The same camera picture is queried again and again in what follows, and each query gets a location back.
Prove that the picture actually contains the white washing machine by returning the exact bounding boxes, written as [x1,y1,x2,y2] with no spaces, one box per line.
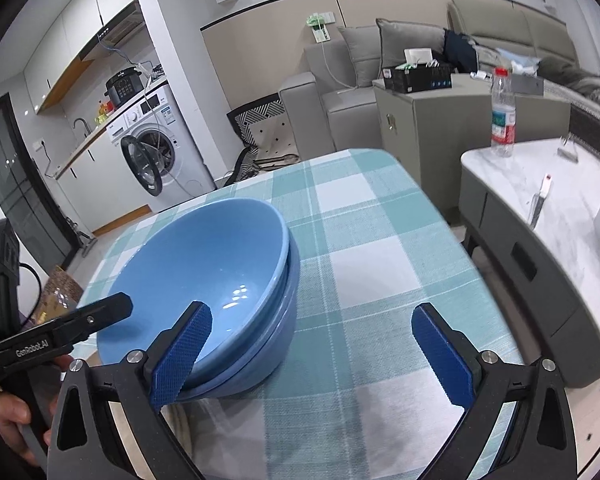
[107,82,216,213]

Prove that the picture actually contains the white upper cabinets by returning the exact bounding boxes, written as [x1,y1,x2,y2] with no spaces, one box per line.
[22,0,141,116]

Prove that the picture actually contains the metal phone stand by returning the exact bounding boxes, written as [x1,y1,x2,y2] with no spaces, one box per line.
[557,135,579,162]

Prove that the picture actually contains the teal checkered tablecloth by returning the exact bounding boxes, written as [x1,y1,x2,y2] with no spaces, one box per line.
[75,147,526,480]

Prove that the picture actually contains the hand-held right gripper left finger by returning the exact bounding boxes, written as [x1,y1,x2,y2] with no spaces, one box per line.
[46,301,214,480]

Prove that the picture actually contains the black cable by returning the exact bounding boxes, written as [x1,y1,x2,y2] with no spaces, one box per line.
[17,261,47,328]

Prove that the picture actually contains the dark blue clothing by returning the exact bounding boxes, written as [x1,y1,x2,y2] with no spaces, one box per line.
[442,29,478,75]

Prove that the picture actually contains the marble side table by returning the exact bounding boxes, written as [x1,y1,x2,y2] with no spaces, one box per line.
[459,137,600,391]

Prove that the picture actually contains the range hood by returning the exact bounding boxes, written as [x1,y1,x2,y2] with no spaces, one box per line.
[77,0,146,63]

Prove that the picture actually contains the grey blanket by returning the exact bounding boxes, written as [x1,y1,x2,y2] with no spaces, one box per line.
[540,55,600,116]

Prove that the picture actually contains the beige cardboard box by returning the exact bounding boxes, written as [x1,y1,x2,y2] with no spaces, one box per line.
[371,71,571,213]

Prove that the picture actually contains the grey cushion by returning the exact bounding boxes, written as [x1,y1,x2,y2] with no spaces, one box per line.
[337,25,386,88]
[376,18,448,78]

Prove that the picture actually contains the black pressure cooker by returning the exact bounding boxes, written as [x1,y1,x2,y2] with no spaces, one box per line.
[104,66,143,109]

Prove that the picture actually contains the brown patterned box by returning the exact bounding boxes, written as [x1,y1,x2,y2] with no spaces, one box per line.
[22,266,83,331]

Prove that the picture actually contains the wall socket with charger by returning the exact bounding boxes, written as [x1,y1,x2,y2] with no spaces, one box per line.
[304,11,337,43]

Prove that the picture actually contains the white lower cabinets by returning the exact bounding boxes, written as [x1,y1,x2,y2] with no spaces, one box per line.
[55,130,153,233]

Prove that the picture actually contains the light blue ribbed bowl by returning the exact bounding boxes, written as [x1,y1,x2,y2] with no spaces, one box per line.
[96,197,291,390]

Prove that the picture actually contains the white cabinets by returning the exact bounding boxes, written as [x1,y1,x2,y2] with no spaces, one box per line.
[55,130,153,233]
[22,0,141,116]

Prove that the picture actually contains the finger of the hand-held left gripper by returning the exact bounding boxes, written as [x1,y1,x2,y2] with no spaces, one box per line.
[52,292,133,348]

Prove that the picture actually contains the grey sofa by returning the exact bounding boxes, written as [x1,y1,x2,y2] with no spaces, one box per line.
[279,0,600,161]

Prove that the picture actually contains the black glass door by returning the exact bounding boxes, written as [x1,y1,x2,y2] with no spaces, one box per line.
[0,94,76,271]

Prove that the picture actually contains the clear water bottle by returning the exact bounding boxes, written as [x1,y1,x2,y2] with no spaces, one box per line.
[490,66,517,158]

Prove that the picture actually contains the person's left hand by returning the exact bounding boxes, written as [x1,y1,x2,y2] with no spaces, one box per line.
[0,354,76,466]

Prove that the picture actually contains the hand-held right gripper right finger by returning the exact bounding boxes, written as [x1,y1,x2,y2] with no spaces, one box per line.
[411,302,578,480]

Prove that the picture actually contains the black white patterned bag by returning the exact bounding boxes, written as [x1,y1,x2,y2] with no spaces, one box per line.
[225,97,301,186]

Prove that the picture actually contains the black box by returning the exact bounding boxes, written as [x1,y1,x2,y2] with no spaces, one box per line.
[382,62,453,93]

